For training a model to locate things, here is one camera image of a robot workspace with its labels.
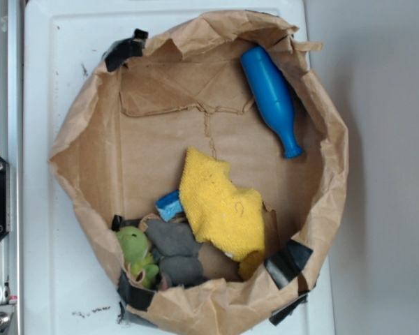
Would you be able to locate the yellow cloth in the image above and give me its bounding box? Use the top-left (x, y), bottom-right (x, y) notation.
top-left (179, 147), bottom-right (265, 281)

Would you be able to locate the aluminium frame rail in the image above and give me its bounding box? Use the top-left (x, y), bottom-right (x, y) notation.
top-left (0, 1), bottom-right (24, 334)

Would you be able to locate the green plush toy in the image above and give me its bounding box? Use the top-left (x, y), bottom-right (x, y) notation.
top-left (116, 226), bottom-right (159, 289)

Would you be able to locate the blue sponge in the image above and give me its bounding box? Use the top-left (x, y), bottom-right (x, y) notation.
top-left (155, 190), bottom-right (184, 221)

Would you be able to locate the white tray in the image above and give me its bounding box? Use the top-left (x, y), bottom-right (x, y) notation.
top-left (22, 0), bottom-right (337, 335)

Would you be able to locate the brown paper bag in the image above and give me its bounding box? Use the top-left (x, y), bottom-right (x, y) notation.
top-left (49, 10), bottom-right (348, 334)

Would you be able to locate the blue plastic bottle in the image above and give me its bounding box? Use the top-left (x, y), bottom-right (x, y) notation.
top-left (240, 46), bottom-right (303, 158)

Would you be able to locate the grey plush toy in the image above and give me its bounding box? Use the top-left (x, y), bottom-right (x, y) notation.
top-left (145, 218), bottom-right (208, 290)

